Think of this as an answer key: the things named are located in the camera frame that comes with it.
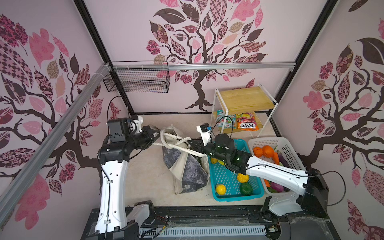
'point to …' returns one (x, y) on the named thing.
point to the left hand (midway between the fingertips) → (160, 134)
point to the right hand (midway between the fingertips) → (190, 137)
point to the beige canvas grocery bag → (188, 169)
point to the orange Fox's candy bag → (246, 121)
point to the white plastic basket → (281, 144)
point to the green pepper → (246, 189)
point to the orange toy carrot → (276, 158)
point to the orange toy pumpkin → (266, 151)
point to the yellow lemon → (221, 189)
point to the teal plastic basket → (225, 183)
